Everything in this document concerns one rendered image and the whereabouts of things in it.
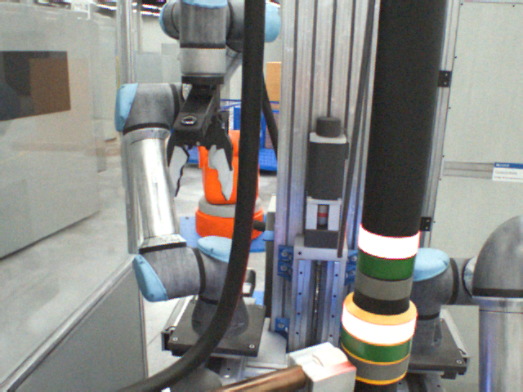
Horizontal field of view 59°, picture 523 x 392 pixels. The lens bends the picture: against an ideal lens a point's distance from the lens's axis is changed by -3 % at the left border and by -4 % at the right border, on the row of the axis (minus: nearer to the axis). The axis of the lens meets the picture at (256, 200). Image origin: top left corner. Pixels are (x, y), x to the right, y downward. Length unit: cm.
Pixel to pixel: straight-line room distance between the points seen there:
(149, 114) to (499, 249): 81
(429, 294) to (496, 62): 121
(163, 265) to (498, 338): 70
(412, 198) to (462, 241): 202
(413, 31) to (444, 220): 199
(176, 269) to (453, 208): 141
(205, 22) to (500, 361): 68
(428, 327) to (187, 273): 59
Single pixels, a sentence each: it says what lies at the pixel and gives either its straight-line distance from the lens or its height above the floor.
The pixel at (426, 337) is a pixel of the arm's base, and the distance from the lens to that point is 124.
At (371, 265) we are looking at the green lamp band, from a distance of 28.
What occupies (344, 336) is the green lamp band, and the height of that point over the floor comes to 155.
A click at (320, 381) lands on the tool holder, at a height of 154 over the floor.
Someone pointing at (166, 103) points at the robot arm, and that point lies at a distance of 120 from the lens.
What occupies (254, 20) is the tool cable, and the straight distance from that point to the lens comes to 21.
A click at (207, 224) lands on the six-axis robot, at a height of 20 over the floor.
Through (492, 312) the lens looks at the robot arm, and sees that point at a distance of 81.
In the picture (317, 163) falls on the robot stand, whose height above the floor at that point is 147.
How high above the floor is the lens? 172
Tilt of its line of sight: 17 degrees down
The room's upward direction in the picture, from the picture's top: 2 degrees clockwise
